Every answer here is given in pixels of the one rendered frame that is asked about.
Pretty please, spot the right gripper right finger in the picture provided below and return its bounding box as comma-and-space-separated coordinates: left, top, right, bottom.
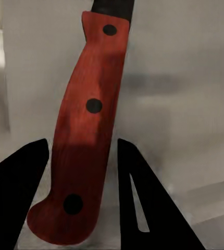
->
117, 139, 206, 250

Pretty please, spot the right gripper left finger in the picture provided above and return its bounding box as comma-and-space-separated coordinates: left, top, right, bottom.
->
0, 139, 49, 250

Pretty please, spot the parer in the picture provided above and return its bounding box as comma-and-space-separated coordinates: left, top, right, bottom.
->
27, 0, 134, 246

